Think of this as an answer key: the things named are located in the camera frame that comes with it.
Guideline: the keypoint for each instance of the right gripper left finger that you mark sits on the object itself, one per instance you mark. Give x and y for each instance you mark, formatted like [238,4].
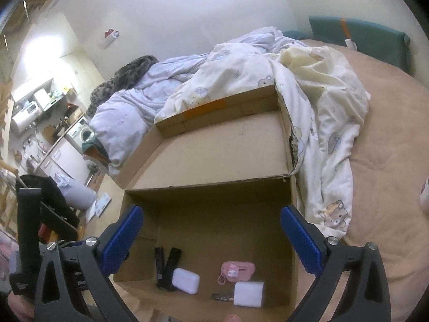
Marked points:
[104,257]

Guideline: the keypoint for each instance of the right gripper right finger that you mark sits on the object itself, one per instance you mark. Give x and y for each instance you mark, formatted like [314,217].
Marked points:
[318,257]

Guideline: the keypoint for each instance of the white power adapter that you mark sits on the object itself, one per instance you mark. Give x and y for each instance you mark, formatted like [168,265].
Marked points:
[249,294]

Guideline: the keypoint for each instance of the pink bunny keychain case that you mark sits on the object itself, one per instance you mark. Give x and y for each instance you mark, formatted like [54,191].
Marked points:
[235,271]

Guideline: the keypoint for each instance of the white earbuds case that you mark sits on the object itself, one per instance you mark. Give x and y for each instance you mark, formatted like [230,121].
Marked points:
[185,281]

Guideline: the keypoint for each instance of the black lighter with red print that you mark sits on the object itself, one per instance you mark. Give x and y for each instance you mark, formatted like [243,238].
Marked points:
[159,261]

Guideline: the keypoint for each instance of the person left hand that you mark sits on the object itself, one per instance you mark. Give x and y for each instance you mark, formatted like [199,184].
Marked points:
[22,307]

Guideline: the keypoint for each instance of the person right hand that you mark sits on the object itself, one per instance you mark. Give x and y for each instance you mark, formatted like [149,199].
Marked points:
[232,318]

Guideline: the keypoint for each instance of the black jacket on chair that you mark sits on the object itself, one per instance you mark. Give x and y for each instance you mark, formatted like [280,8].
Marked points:
[54,211]

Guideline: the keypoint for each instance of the brown cardboard box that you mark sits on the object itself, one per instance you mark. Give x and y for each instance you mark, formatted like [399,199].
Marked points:
[212,182]

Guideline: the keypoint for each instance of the white jar brown lid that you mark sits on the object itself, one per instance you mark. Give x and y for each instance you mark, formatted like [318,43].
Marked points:
[424,197]

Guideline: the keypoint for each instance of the tan bed sheet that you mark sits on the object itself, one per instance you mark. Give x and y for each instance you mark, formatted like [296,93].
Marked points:
[389,161]

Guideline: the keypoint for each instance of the lavender blanket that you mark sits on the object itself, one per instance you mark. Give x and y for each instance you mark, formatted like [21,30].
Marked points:
[122,121]

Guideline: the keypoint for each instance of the white washing machine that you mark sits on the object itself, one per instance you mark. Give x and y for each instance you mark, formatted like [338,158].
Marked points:
[79,133]

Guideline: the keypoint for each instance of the cream bear print duvet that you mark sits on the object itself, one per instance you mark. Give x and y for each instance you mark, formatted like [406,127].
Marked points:
[327,106]

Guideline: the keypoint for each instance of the dark fuzzy throw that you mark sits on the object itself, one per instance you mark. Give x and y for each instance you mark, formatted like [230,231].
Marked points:
[125,78]

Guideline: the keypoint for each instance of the teal cushion headboard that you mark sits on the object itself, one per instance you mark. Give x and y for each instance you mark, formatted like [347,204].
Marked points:
[375,40]

